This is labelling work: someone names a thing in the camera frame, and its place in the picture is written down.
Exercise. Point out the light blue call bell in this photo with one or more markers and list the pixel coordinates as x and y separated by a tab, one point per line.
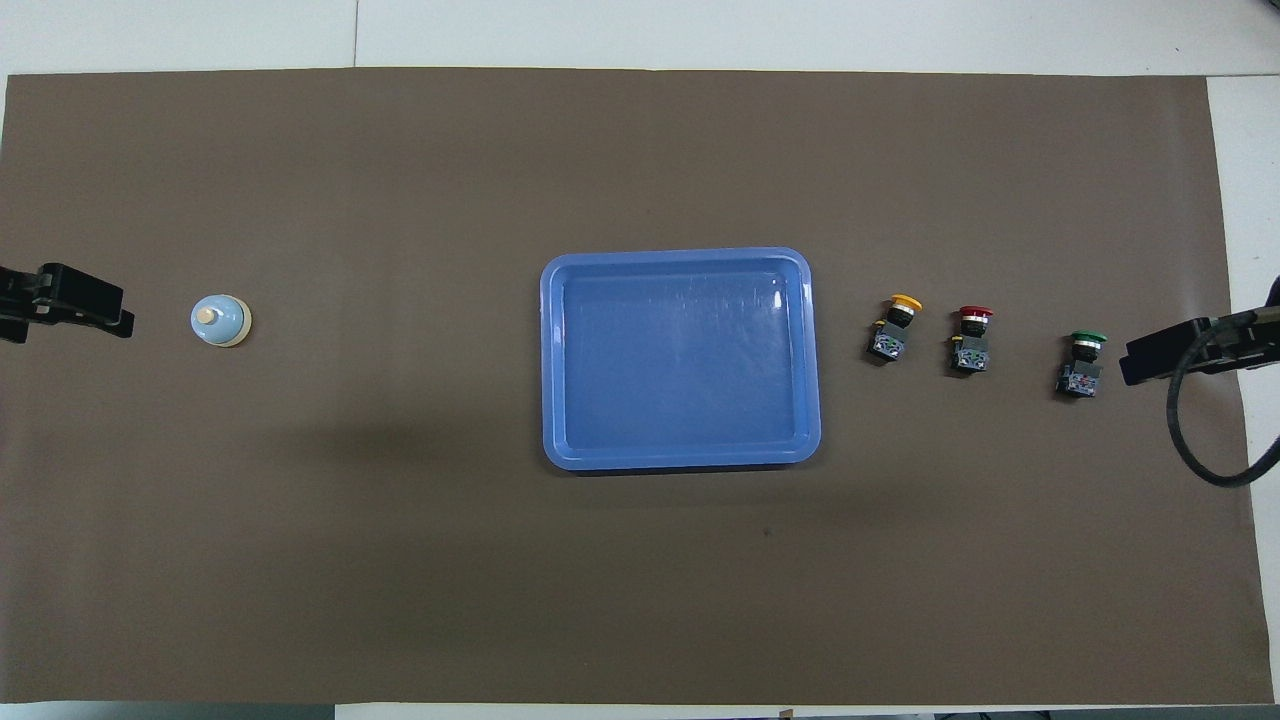
220	322

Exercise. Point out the brown table mat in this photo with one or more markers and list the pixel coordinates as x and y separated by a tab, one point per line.
400	550

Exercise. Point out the green push button switch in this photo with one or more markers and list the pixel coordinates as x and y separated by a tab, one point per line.
1080	378

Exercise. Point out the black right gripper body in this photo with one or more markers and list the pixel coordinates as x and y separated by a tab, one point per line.
1245	340

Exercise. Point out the red push button switch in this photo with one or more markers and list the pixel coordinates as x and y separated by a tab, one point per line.
970	352

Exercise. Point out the blue plastic tray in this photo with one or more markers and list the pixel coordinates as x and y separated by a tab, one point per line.
680	380

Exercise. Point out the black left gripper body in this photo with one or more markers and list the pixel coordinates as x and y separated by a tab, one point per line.
20	300

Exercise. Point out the yellow push button switch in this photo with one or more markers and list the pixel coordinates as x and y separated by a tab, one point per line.
888	343

